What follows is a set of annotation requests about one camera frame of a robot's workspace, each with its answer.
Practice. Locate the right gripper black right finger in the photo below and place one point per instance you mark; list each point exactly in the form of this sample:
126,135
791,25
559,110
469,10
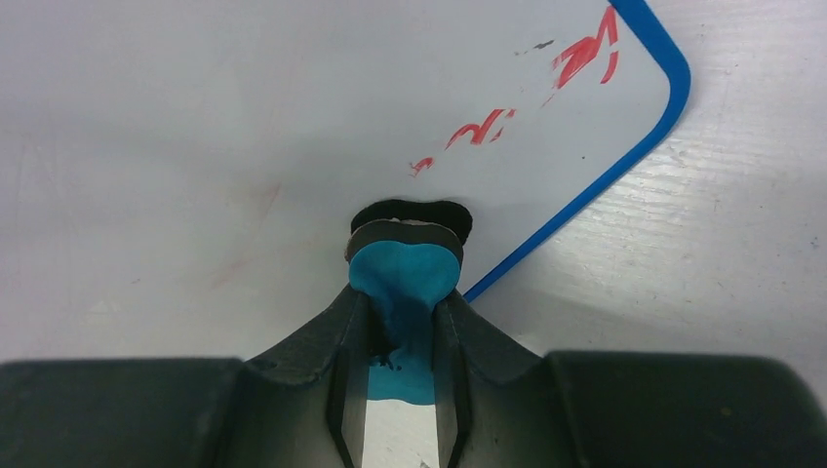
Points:
500,405

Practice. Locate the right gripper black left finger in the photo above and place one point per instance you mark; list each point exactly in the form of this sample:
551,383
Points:
301,403

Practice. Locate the blue and black eraser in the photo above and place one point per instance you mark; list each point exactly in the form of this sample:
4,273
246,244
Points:
405,256

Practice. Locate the blue framed whiteboard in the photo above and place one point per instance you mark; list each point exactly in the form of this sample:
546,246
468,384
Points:
179,177

